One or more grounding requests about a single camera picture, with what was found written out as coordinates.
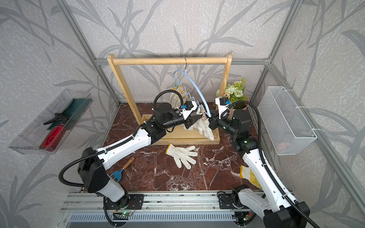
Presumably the blue wavy clip hanger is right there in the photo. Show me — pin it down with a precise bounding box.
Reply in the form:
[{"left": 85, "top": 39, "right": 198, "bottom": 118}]
[{"left": 172, "top": 68, "right": 212, "bottom": 117}]

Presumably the white glove hung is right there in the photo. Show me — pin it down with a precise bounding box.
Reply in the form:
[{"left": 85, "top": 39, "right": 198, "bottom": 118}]
[
  {"left": 169, "top": 85, "right": 182, "bottom": 109},
  {"left": 166, "top": 144, "right": 198, "bottom": 170},
  {"left": 188, "top": 118, "right": 214, "bottom": 141}
]

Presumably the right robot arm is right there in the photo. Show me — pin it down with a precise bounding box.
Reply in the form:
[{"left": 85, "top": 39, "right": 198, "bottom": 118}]
[{"left": 209, "top": 97, "right": 318, "bottom": 228}]

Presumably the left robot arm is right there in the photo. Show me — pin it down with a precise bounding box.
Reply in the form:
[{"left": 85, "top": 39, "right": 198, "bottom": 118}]
[{"left": 59, "top": 90, "right": 200, "bottom": 206}]

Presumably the pink clothes peg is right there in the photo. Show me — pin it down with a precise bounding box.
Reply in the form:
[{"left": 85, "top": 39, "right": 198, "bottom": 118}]
[{"left": 202, "top": 110, "right": 209, "bottom": 121}]

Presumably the wooden clothes rack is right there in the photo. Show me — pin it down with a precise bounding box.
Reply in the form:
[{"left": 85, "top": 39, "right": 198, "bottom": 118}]
[{"left": 107, "top": 53, "right": 232, "bottom": 145}]

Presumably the potted white flower plant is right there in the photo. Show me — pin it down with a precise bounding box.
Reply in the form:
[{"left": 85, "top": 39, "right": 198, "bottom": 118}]
[{"left": 223, "top": 78, "right": 249, "bottom": 103}]

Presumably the yellow rubber-coated glove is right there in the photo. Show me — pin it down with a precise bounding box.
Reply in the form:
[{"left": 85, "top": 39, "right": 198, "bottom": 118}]
[{"left": 240, "top": 165, "right": 263, "bottom": 190}]

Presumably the blue hand rake tool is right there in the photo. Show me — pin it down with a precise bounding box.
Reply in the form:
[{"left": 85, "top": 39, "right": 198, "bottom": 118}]
[{"left": 111, "top": 157, "right": 135, "bottom": 183}]

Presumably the green cloth in tray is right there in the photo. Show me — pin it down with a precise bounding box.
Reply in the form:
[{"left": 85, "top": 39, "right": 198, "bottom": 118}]
[{"left": 43, "top": 98, "right": 92, "bottom": 131}]

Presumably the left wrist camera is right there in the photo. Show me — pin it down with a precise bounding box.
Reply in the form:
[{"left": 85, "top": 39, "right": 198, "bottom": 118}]
[{"left": 181, "top": 101, "right": 198, "bottom": 120}]

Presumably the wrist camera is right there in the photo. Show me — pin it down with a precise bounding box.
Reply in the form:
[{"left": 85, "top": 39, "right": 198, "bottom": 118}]
[
  {"left": 215, "top": 97, "right": 231, "bottom": 119},
  {"left": 181, "top": 101, "right": 198, "bottom": 120}
]

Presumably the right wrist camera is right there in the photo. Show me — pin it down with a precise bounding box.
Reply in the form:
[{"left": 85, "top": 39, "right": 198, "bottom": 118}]
[{"left": 215, "top": 97, "right": 231, "bottom": 119}]

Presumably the white wire mesh basket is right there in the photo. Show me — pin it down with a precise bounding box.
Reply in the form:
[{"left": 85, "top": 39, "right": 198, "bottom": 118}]
[{"left": 258, "top": 86, "right": 317, "bottom": 156}]

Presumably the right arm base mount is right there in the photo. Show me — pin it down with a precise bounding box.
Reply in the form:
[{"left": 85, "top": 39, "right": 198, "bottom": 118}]
[{"left": 217, "top": 191, "right": 243, "bottom": 210}]

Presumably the aluminium front rail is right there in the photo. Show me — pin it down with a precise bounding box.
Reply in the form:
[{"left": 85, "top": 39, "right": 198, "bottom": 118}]
[{"left": 53, "top": 191, "right": 265, "bottom": 228}]

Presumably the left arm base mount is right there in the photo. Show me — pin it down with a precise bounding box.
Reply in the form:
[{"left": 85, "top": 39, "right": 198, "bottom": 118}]
[{"left": 105, "top": 194, "right": 144, "bottom": 210}]

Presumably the clear plastic wall tray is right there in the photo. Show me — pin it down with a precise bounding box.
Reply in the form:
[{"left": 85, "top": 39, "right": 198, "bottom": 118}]
[{"left": 9, "top": 89, "right": 93, "bottom": 155}]

